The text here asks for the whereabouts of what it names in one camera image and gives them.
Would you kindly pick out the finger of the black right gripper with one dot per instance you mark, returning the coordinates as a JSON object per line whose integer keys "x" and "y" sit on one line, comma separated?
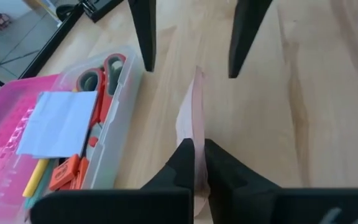
{"x": 146, "y": 28}
{"x": 247, "y": 31}

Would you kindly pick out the black table edge clamp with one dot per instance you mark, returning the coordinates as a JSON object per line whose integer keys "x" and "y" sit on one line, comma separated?
{"x": 64, "y": 12}

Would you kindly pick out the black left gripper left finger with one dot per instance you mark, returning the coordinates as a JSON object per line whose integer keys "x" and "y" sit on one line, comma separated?
{"x": 154, "y": 205}

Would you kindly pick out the blue sticky note pad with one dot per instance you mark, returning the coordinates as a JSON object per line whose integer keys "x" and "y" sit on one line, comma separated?
{"x": 57, "y": 124}

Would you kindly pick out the yellow highlighter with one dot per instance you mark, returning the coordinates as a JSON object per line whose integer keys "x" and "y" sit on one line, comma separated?
{"x": 36, "y": 177}

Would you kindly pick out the black hole punch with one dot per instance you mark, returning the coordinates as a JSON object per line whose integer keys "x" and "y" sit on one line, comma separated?
{"x": 101, "y": 9}

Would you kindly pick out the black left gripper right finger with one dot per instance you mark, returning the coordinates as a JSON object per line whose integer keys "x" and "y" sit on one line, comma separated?
{"x": 244, "y": 202}

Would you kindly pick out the pink sticky note pad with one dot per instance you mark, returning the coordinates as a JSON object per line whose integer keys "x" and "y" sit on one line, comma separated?
{"x": 191, "y": 124}

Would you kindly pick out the pink and clear pencil case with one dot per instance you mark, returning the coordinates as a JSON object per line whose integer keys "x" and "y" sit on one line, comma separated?
{"x": 5, "y": 124}

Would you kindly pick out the black aluminium table frame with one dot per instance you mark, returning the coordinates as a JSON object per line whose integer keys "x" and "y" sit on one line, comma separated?
{"x": 51, "y": 43}

